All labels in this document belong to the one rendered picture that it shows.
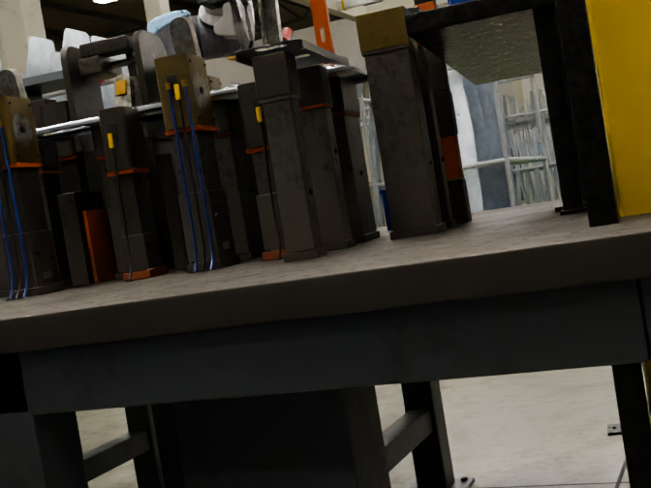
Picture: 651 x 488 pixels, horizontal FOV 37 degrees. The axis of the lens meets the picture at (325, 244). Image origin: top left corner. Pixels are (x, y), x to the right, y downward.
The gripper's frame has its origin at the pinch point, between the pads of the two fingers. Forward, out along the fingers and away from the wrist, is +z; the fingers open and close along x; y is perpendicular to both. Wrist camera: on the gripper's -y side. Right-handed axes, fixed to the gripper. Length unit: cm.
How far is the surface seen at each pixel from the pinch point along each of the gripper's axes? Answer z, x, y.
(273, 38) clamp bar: -3.1, -14.8, -0.4
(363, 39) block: 6.5, 16.9, -24.2
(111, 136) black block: 13.4, 20.9, 19.8
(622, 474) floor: 109, -80, -50
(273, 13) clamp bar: -7.8, -14.5, -1.4
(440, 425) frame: 91, -76, -7
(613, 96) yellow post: 26, 53, -59
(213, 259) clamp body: 36.6, 26.0, 4.0
